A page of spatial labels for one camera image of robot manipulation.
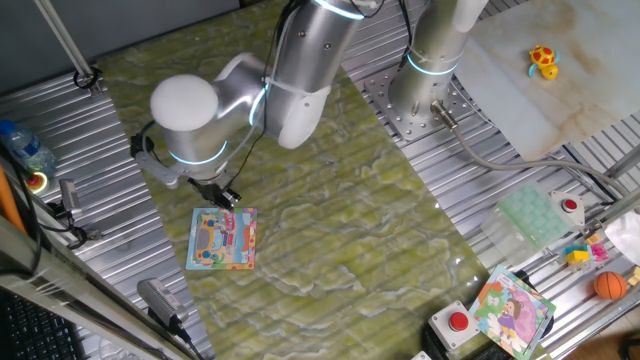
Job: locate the yellow turtle toy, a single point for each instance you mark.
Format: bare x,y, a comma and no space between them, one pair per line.
542,56

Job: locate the white metal pole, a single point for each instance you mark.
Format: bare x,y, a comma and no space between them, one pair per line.
65,45

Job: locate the aluminium frame beam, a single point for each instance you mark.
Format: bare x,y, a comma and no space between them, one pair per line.
75,295

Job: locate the bus picture puzzle board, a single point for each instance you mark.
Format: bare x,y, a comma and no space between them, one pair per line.
222,245

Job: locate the black keyboard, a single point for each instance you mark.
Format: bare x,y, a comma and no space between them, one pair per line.
35,330

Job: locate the orange toy basketball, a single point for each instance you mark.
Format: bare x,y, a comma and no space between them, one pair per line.
610,285

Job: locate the orange pole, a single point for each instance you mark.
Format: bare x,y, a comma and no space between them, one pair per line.
7,200

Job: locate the colourful building block toy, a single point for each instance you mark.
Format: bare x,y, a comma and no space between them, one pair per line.
579,256

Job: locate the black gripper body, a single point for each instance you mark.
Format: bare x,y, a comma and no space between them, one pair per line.
210,190

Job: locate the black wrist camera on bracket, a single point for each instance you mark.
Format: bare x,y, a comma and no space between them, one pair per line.
155,170

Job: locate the grey box with red button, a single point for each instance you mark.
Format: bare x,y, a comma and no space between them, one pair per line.
452,322

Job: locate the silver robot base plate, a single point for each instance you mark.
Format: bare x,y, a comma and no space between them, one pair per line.
382,97

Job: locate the small white red button box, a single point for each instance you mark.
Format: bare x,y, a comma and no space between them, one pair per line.
569,205

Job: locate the white tissue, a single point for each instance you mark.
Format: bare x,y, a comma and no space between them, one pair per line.
625,237

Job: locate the green marble pattern mat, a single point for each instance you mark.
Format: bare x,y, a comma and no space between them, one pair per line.
325,200

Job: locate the clear plastic water bottle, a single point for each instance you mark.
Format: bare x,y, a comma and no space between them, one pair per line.
27,147

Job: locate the yellow wooden block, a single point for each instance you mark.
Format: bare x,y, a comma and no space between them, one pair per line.
635,276

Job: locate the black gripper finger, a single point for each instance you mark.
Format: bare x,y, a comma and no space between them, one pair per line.
232,196
220,202

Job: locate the white marble slab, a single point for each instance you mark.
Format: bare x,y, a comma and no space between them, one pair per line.
525,100

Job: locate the small orange block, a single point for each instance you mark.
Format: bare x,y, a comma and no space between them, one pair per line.
592,239

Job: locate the aluminium profile bar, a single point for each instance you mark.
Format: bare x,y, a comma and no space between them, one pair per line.
625,164
612,212

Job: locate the grey camera box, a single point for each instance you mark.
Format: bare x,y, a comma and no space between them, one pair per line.
160,297

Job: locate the translucent green ice tray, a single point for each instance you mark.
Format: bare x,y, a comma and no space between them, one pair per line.
530,215

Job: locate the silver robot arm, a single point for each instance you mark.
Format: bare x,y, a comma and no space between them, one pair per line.
190,125

